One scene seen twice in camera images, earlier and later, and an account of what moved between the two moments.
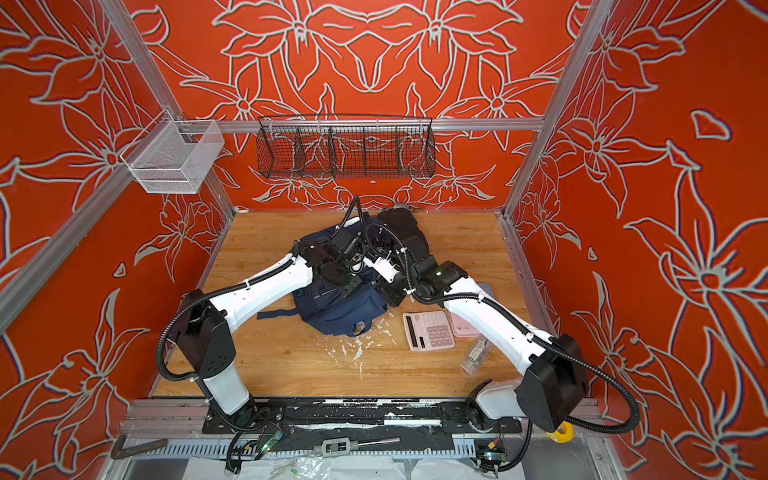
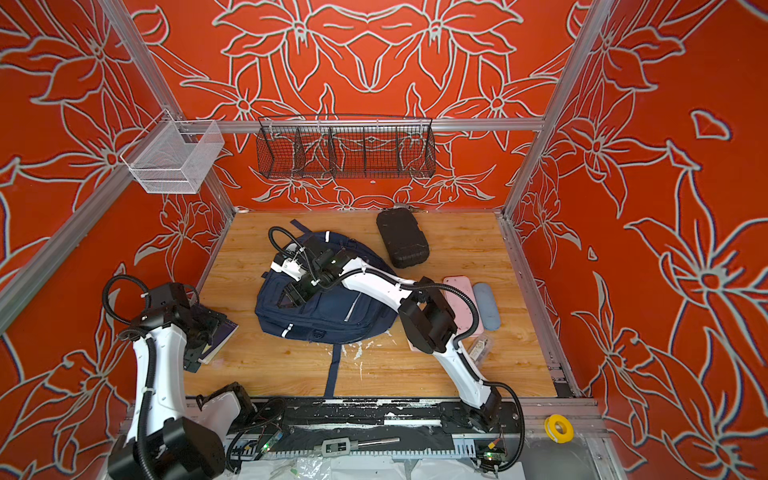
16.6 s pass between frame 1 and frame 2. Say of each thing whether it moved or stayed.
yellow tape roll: stayed
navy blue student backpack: moved
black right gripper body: moved
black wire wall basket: stayed
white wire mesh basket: stayed
